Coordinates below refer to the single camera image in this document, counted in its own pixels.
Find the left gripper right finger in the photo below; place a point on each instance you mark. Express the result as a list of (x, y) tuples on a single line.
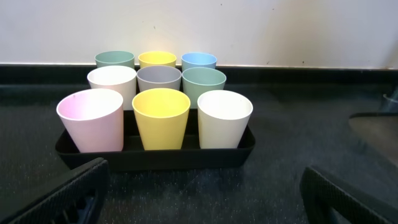
[(342, 202)]

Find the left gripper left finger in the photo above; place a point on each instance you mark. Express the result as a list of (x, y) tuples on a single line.
[(71, 193)]

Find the pink cup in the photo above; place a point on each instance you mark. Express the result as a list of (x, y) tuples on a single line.
[(93, 124)]

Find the white cup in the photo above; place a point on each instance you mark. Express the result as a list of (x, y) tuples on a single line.
[(222, 121), (112, 77)]

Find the steel sink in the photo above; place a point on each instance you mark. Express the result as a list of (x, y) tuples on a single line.
[(379, 137)]

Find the black tray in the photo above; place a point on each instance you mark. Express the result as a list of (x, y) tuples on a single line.
[(155, 160)]

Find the steel tap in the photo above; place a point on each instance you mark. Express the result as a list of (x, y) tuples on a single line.
[(391, 102)]

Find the yellow cup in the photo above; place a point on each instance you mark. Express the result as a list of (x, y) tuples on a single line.
[(157, 59), (161, 121)]

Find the green cup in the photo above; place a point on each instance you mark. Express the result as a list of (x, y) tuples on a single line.
[(203, 81), (114, 59)]

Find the grey cup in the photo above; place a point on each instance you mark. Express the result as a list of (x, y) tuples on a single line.
[(158, 77)]

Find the blue cup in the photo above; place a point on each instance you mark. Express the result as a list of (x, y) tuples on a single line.
[(199, 60)]

